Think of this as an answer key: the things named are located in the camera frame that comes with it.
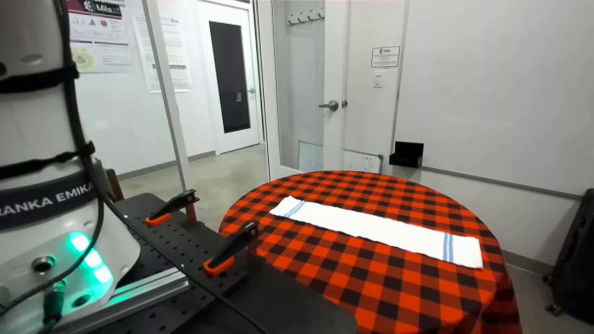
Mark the black suitcase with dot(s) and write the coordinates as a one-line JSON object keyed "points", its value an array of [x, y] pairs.
{"points": [[575, 261]]}

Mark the white door with dark window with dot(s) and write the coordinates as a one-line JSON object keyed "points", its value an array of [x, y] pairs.
{"points": [[230, 75]]}

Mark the small leaning whiteboard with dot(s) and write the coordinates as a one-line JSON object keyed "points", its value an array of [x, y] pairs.
{"points": [[362, 162]]}

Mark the colourful wall poster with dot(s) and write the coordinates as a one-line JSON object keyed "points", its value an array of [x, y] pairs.
{"points": [[98, 38]]}

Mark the large wall whiteboard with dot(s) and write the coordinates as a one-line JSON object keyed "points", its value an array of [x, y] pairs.
{"points": [[494, 86]]}

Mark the white paper wall poster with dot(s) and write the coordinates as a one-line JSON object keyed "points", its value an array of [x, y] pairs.
{"points": [[176, 57]]}

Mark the coat hook rail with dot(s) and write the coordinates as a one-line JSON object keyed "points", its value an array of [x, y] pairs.
{"points": [[304, 18]]}

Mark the black wall tray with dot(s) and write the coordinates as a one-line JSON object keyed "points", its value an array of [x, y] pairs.
{"points": [[406, 155]]}

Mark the white printed wall sign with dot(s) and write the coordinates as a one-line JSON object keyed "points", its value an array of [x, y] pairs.
{"points": [[384, 57]]}

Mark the white cloth with blue stripes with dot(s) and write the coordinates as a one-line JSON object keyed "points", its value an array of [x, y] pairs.
{"points": [[377, 231]]}

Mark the black orange spring clamp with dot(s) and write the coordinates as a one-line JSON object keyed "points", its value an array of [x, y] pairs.
{"points": [[232, 248], [176, 203]]}

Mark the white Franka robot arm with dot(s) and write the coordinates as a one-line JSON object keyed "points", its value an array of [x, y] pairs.
{"points": [[37, 123]]}

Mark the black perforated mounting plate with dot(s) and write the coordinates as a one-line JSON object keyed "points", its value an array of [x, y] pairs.
{"points": [[185, 261]]}

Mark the white partition frame post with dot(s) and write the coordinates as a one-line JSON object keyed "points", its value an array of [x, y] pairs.
{"points": [[167, 94]]}

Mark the red black plaid tablecloth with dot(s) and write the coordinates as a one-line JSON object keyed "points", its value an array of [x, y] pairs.
{"points": [[382, 285]]}

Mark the silver aluminium rail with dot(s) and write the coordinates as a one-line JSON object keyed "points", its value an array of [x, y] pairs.
{"points": [[135, 294]]}

